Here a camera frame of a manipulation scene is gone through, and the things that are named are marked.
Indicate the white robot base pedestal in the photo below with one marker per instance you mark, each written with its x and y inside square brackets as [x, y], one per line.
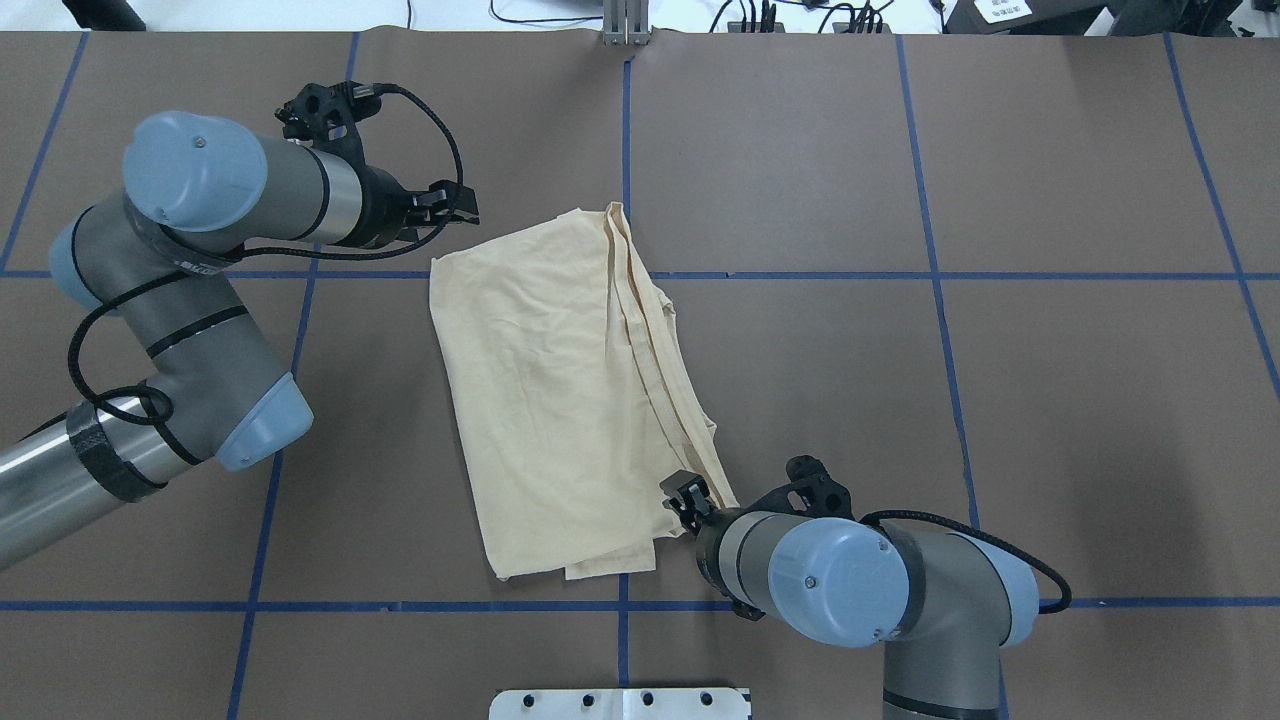
[623, 703]

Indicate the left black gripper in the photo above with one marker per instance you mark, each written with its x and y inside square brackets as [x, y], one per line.
[381, 212]

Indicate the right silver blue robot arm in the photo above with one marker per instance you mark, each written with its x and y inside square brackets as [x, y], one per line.
[944, 599]

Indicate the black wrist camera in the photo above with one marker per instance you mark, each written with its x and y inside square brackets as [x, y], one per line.
[328, 116]
[810, 492]

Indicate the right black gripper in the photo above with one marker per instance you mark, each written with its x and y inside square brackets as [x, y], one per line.
[709, 540]

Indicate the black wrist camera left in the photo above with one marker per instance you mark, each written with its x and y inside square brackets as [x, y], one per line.
[328, 116]

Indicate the cream long-sleeve printed shirt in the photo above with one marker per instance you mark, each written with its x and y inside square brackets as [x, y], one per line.
[571, 396]

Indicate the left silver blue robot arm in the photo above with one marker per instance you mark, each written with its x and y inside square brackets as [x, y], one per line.
[170, 367]

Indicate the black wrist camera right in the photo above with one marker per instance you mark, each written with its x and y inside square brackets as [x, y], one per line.
[810, 492]

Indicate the aluminium frame post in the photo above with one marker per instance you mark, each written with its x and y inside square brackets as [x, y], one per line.
[626, 22]

